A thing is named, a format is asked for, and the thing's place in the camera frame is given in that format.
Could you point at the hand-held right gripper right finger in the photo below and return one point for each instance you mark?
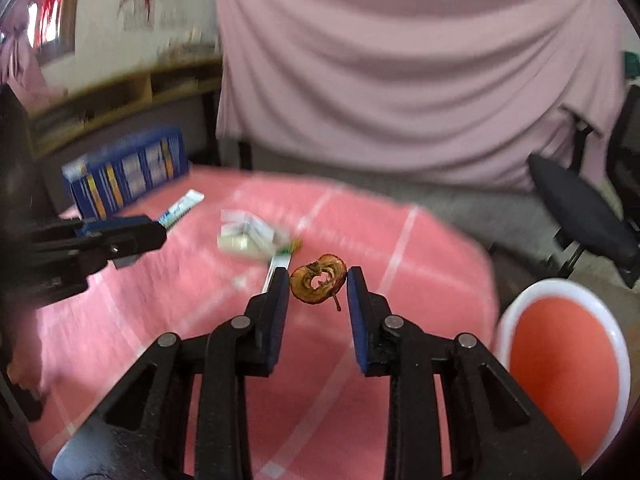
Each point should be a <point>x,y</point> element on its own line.
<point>357,320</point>

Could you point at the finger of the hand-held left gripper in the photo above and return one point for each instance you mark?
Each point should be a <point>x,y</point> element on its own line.
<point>137,242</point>
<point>115,225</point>

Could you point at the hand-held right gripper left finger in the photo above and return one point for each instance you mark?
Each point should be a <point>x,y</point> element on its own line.
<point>277,320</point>

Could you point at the dried apple slice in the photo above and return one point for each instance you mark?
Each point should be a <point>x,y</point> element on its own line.
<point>299,287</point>

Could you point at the white toothpaste tube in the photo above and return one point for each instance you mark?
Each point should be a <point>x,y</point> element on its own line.
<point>182,207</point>

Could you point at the white green paper strip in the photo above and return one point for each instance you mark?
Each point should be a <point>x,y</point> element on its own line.
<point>277,262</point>

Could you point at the orange bin with white rim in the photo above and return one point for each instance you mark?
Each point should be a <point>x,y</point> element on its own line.
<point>560,370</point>

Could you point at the blue cardboard box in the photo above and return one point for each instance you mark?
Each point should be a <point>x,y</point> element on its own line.
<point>125,175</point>

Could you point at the pink checked blanket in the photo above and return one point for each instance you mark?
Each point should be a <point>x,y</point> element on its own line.
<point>320,410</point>

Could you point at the pink curtain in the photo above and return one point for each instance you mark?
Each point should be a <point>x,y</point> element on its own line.
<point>22,75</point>

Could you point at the wooden shelf unit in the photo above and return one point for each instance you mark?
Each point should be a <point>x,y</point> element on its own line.
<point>165,87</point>

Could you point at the black office chair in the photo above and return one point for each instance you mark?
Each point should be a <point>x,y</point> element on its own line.
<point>580,210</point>

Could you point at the pink hanging sheet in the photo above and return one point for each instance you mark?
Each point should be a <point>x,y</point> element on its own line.
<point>400,60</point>

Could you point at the green bag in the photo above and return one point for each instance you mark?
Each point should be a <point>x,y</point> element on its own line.
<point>632,65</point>

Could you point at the paper wall calendar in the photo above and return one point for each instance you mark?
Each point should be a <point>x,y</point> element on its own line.
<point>170,10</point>

